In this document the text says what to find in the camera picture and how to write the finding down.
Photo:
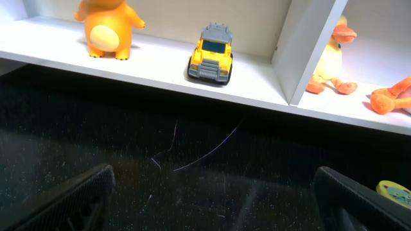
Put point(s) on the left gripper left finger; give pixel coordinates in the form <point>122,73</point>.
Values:
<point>64,205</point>

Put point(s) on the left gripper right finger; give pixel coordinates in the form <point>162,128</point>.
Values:
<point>350,205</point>

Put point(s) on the orange dragon toy figure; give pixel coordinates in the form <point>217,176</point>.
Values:
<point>109,19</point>

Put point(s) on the grey and yellow toy truck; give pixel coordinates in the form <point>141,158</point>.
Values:
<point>210,57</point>

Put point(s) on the white plush duck yellow hat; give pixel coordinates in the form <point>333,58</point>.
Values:
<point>385,99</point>

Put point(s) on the white shelf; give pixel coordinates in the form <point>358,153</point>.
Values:
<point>154,64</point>

